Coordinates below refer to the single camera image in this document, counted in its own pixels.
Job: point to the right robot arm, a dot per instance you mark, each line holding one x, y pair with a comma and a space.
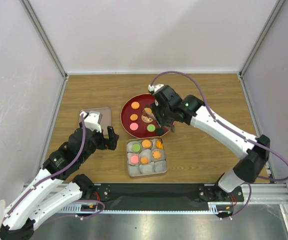
252, 151

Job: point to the pink sandwich cookie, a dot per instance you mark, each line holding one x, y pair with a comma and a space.
133, 126
134, 159

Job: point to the tin lid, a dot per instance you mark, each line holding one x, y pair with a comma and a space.
106, 117

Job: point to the orange leaf cookie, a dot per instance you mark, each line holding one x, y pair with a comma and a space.
156, 154

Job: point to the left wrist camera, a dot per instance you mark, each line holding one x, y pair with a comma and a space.
93, 126

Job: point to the square cookie tin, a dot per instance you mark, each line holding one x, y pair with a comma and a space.
139, 140

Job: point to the metal tongs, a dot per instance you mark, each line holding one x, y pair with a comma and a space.
161, 120

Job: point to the orange round cookie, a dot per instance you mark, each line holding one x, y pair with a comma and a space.
133, 117
135, 105

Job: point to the orange fish cookie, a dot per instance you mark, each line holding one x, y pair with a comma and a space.
158, 142

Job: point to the red round tray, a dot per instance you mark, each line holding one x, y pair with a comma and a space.
145, 100

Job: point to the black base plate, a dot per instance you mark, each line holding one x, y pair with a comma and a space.
163, 197

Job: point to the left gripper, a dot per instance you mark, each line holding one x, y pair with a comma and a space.
107, 143

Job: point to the black sandwich cookie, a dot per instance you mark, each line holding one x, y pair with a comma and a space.
148, 110
159, 131

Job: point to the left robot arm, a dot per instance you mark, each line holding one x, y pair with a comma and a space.
32, 207

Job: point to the tan round biscuit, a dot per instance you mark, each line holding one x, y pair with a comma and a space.
146, 143

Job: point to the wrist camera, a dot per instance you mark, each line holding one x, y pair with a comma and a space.
152, 88
93, 126

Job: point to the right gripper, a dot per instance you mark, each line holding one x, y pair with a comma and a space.
156, 107

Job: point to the green sandwich cookie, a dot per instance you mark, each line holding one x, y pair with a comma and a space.
151, 128
136, 148

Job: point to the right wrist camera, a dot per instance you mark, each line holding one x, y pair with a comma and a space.
152, 88

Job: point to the brown pretzel cookie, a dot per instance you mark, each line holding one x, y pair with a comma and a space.
146, 119

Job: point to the black sandwich cookie lower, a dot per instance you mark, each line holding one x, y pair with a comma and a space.
159, 131

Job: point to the black sandwich cookie top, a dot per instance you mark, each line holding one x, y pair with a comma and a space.
148, 110

